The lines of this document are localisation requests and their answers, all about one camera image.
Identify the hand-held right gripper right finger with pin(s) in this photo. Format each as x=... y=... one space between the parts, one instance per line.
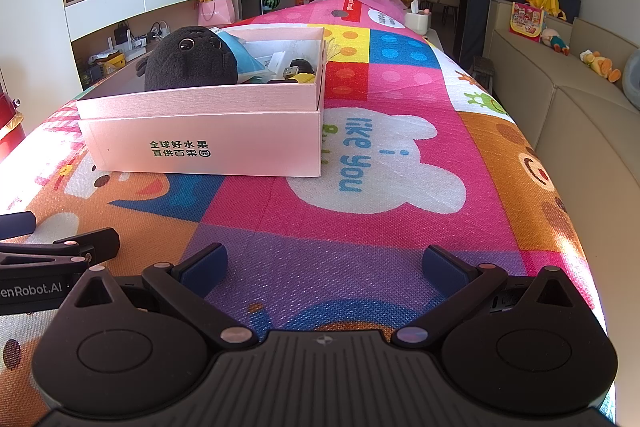
x=442 y=264

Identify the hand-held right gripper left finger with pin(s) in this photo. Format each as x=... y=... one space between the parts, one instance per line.
x=200 y=264

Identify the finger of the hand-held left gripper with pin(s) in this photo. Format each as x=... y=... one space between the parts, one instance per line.
x=100 y=244
x=17 y=225

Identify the pink cardboard box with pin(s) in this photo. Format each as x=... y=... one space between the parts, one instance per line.
x=200 y=132

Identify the black plush toy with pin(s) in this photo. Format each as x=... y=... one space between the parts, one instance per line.
x=190 y=62

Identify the blue white wipes packet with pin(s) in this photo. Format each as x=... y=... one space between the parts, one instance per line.
x=245 y=57

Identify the white battery charger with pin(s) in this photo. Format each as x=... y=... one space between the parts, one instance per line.
x=275 y=59

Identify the red barrel decoration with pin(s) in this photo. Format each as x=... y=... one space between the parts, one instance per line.
x=10 y=122

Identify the colourful cartoon play mat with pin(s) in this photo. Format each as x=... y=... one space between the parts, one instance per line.
x=400 y=157

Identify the yellow box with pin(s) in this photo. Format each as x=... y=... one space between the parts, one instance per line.
x=110 y=66

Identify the beige sofa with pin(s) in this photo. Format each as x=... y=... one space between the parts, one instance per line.
x=590 y=132

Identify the small wooden stool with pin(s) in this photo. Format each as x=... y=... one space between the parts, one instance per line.
x=484 y=67

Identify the white tissue box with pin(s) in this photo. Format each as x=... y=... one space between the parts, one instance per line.
x=417 y=19

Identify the cartoon doll plush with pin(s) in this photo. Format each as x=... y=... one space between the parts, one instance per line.
x=555 y=42

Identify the pink gift bag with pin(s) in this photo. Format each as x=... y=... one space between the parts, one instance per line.
x=216 y=12

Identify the orange duck plush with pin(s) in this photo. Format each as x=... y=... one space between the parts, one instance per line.
x=600 y=66

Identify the red cartoon bag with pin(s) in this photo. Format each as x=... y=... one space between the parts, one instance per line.
x=526 y=22

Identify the dark cabinet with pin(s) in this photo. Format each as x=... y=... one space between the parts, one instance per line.
x=490 y=12

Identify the grey neck pillow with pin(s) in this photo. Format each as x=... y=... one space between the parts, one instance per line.
x=632 y=79

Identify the watermelon ball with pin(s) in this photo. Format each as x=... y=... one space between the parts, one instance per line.
x=270 y=1

